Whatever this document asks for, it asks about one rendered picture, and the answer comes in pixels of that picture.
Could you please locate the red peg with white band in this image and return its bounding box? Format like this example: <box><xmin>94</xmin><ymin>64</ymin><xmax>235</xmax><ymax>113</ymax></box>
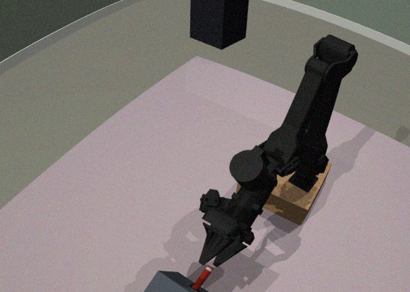
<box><xmin>192</xmin><ymin>266</ymin><xmax>213</xmax><ymax>290</ymax></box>

